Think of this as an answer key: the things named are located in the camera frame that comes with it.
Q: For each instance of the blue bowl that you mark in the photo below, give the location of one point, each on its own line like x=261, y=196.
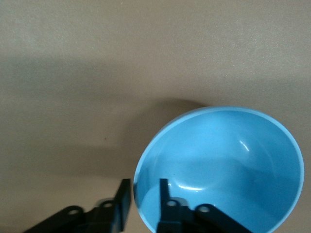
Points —
x=218, y=157

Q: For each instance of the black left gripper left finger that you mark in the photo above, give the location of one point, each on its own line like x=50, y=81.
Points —
x=97, y=218

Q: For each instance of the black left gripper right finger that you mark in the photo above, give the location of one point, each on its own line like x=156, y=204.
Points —
x=179, y=218

